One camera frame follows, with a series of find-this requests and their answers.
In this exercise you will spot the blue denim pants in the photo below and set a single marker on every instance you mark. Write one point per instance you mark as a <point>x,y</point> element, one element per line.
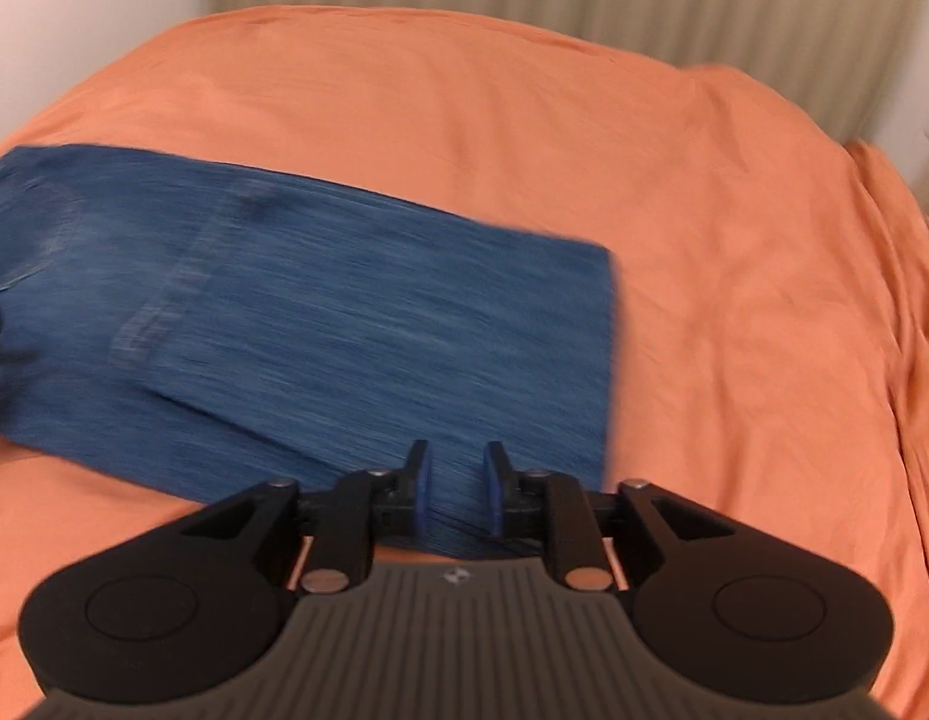
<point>322,330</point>

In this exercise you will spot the beige pleated curtain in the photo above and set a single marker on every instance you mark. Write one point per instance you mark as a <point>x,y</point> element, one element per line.
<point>584,0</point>

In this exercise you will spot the orange duvet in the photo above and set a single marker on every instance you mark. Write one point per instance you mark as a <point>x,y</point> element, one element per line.
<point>903,255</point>

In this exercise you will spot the orange bed sheet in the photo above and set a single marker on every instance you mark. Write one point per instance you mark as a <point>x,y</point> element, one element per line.
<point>509,150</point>

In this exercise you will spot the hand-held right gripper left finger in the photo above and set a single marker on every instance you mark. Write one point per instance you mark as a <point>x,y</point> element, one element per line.
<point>419,491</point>

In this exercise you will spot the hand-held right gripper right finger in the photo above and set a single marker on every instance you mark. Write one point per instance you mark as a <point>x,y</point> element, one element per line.
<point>494,499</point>

